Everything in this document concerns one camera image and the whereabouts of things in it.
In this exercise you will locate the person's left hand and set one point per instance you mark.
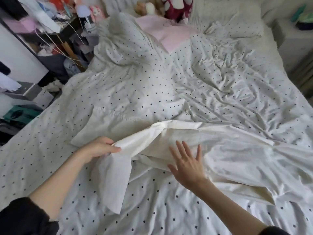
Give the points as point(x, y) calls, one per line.
point(100, 148)

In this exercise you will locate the person's right hand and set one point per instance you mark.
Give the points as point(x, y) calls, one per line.
point(188, 168)

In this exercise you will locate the cream white jacket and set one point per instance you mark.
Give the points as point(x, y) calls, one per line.
point(220, 154)

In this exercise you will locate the person's left forearm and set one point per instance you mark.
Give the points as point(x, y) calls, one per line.
point(58, 186)

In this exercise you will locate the person's right forearm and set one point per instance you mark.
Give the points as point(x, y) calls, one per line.
point(230, 210)

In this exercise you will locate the white shoe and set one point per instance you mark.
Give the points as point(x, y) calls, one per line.
point(51, 87)
point(57, 83)

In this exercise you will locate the white dotted bed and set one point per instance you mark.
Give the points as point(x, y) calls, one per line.
point(146, 80)

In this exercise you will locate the blue patterned bag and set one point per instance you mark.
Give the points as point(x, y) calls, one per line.
point(72, 67)

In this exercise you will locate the teal green box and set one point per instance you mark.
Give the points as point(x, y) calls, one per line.
point(19, 115)

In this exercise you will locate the white cardboard box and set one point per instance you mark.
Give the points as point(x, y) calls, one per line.
point(29, 93)

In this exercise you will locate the black hanging trousers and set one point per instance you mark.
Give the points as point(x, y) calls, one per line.
point(7, 133)

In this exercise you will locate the grey bedside cabinet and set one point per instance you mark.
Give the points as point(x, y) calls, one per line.
point(90, 39)

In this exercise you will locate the pale grey rolled blanket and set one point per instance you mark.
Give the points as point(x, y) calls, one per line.
point(122, 39)

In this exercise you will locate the white hanging garment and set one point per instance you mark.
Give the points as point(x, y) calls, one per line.
point(7, 81)

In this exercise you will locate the black hanging garment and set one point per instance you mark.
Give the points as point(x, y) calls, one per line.
point(4, 68)

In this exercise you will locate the pink pillow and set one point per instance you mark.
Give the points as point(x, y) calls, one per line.
point(166, 29)

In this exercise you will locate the small pink plush toy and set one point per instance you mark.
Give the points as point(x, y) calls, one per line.
point(97, 12)

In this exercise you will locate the beige plush toy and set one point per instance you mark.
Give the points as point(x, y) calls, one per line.
point(149, 7)

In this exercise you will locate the white pillow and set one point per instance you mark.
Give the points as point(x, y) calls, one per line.
point(227, 19)

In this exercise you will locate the dark red fabric item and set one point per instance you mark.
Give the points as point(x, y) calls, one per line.
point(178, 8)

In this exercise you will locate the white bedside cabinet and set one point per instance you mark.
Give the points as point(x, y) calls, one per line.
point(293, 44)

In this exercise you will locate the white tufted headboard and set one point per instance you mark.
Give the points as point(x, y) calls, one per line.
point(274, 4)

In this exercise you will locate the small black item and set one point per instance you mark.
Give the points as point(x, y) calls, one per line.
point(305, 26)

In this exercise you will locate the wooden post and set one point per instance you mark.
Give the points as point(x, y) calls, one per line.
point(71, 49)

